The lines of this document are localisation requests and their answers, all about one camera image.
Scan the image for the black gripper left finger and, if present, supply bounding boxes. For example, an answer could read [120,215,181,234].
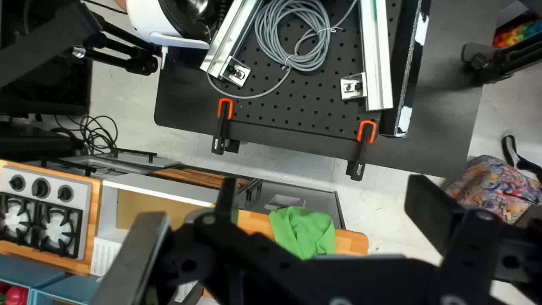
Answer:
[91,211,169,305]

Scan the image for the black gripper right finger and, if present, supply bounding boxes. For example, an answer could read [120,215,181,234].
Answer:
[405,174,472,266]

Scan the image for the colourful patterned bag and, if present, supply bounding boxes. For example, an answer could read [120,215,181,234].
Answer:
[445,154,542,225]

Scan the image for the toy gas stove top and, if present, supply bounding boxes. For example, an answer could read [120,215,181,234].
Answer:
[0,161,102,274]

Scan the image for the wooden butcher block counter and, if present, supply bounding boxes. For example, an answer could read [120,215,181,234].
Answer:
[234,208,369,256]

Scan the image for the orange black clamp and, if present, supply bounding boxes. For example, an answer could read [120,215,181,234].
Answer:
[212,96,240,154]
[345,120,378,181]

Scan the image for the green cloth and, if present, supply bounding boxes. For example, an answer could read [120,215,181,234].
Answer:
[269,206,337,261]

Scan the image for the black perforated breadboard table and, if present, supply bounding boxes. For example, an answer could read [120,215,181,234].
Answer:
[154,0,488,179]

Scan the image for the aluminium extrusion rail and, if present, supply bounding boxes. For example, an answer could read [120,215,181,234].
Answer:
[200,0,264,86]
[340,0,393,112]

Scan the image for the coiled grey cable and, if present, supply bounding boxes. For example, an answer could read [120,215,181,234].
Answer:
[205,0,362,101]

